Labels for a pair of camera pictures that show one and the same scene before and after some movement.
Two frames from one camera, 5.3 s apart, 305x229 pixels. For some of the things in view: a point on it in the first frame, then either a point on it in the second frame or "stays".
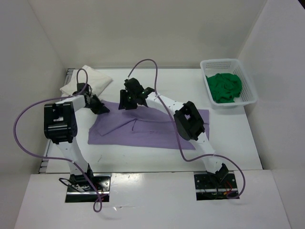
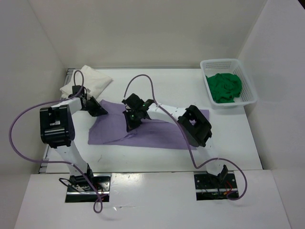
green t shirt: (225, 87) stays
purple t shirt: (145, 126) stays
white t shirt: (97, 80) stays
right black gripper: (123, 101) -> (131, 125)
